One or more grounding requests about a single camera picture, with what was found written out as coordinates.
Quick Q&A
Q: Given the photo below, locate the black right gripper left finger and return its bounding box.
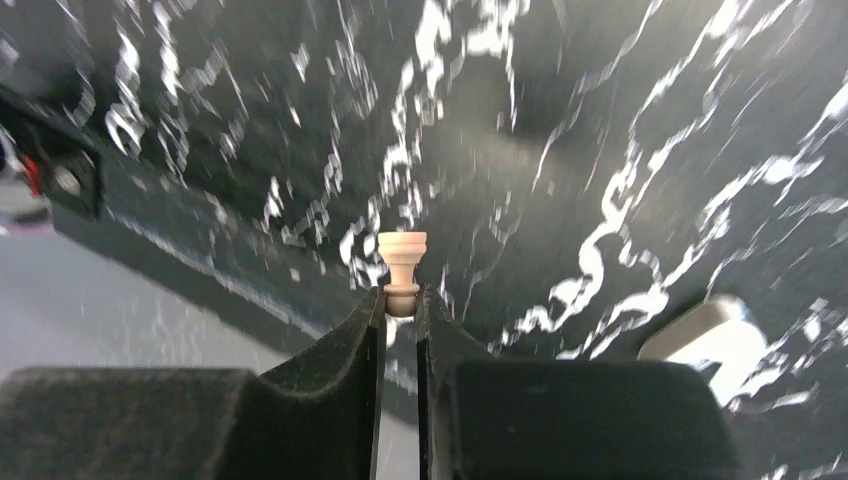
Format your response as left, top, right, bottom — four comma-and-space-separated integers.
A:
1, 288, 386, 479

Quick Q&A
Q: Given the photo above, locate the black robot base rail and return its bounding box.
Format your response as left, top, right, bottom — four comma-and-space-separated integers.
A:
1, 89, 363, 353

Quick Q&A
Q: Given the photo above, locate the light wooden chess piece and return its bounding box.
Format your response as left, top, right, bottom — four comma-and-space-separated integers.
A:
378, 232, 427, 318

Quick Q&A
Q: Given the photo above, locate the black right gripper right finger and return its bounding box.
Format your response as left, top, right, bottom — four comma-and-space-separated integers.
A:
415, 287, 739, 479

